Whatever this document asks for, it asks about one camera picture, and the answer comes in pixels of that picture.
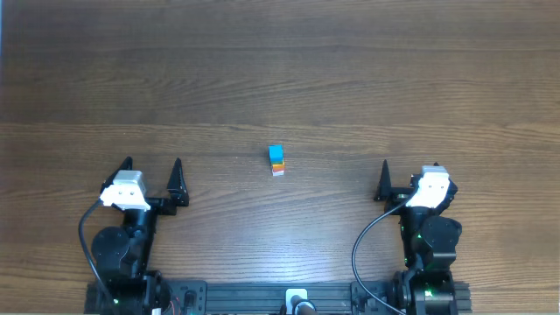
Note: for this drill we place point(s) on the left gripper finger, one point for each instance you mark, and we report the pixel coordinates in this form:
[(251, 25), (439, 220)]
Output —
[(124, 165), (178, 188)]

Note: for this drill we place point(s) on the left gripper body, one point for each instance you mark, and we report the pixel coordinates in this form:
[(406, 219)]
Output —
[(162, 205)]

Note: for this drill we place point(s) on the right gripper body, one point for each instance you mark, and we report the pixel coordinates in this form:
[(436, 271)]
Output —
[(398, 197)]

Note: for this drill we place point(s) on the blue cube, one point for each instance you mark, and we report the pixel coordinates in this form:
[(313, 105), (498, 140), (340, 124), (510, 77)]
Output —
[(275, 153)]

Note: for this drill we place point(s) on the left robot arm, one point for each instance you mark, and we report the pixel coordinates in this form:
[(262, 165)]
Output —
[(111, 249)]

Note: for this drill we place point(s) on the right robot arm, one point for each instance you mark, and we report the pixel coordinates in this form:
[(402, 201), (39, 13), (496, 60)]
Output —
[(437, 240)]

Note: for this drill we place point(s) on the white cube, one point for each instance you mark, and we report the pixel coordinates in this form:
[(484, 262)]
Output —
[(278, 173)]

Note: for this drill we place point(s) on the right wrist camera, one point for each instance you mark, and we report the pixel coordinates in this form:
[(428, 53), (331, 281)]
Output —
[(431, 188)]

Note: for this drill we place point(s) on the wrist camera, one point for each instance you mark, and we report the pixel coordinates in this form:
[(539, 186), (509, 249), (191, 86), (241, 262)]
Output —
[(127, 190), (431, 188)]

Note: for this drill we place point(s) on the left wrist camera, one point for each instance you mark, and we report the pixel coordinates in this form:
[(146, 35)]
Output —
[(127, 190)]

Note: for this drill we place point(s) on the mounting rail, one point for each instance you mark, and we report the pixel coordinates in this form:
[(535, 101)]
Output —
[(254, 297)]

